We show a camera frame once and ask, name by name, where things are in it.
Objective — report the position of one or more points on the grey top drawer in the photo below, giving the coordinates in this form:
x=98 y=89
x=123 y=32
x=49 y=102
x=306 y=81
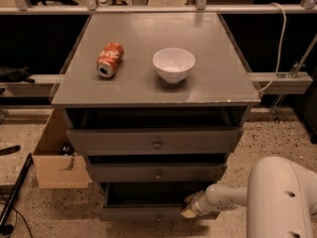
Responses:
x=167 y=141

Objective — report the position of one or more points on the white bowl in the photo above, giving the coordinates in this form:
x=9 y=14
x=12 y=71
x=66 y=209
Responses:
x=173 y=64

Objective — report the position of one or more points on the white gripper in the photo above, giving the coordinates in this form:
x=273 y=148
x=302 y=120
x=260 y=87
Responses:
x=198 y=205

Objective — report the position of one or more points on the grey middle drawer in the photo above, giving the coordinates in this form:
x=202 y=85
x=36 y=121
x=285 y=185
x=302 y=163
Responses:
x=155 y=172

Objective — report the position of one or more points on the black pole on floor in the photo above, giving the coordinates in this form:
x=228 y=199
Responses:
x=14 y=193

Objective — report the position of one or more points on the crushed orange soda can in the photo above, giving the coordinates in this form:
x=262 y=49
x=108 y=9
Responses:
x=109 y=59

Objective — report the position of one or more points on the cardboard box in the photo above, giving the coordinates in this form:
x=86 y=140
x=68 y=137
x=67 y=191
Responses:
x=55 y=166

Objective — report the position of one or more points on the grey drawer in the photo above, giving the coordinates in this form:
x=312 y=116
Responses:
x=155 y=172
x=146 y=201
x=167 y=141

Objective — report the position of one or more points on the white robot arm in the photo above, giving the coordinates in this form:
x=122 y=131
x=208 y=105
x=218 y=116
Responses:
x=280 y=198

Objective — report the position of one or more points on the metal railing beam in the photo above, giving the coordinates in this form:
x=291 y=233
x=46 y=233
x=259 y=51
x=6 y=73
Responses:
x=76 y=10

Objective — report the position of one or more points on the grey bottom drawer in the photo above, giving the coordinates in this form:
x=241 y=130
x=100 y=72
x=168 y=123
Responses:
x=146 y=201

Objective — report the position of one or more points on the grey drawer cabinet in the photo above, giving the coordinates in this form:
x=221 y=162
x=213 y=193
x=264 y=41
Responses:
x=217 y=92

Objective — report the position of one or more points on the black bag on ledge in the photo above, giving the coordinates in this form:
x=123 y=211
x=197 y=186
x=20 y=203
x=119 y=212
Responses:
x=15 y=74

